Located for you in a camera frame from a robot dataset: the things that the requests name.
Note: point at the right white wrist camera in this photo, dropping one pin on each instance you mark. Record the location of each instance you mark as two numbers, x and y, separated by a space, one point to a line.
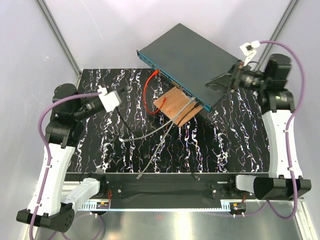
249 49

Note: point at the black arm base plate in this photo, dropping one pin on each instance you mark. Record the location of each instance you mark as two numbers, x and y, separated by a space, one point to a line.
220 185

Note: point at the white slotted cable duct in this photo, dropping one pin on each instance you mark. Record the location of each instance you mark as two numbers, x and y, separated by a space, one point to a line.
162 206

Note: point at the black marble pattern mat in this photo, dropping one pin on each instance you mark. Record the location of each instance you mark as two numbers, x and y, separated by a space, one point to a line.
231 138

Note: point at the brown wooden board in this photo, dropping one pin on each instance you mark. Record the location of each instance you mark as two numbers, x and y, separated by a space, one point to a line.
171 102

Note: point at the dark teal network switch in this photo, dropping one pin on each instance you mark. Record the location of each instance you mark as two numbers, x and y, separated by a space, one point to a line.
190 61

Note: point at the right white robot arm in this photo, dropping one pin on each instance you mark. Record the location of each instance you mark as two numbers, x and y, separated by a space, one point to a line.
285 181

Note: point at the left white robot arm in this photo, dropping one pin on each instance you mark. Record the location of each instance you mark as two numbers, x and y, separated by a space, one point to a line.
60 127

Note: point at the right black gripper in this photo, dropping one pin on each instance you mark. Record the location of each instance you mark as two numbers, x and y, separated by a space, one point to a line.
230 80

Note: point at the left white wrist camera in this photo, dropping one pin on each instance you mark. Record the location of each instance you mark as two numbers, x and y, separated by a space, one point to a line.
110 100

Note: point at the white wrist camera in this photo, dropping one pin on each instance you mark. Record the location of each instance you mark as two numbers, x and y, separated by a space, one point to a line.
110 100
249 49

